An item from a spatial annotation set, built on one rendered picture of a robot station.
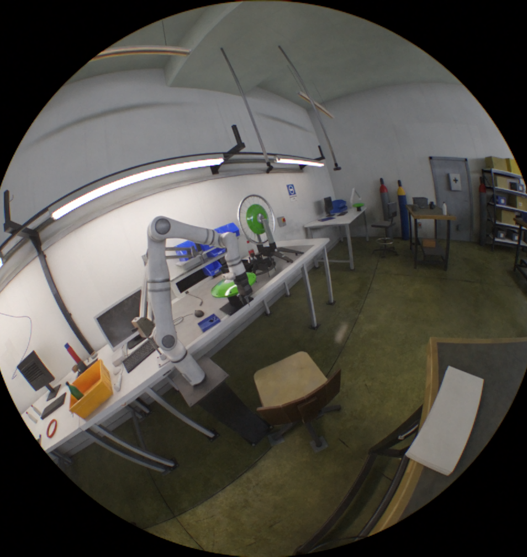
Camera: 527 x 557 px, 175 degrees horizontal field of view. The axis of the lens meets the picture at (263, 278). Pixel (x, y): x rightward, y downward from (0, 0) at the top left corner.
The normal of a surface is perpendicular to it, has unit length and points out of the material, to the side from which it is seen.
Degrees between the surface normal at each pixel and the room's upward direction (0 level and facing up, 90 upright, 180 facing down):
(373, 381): 0
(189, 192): 90
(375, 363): 0
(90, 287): 90
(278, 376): 0
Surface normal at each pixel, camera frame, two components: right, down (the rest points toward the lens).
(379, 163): -0.65, 0.47
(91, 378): 0.76, -0.04
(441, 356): -0.29, -0.88
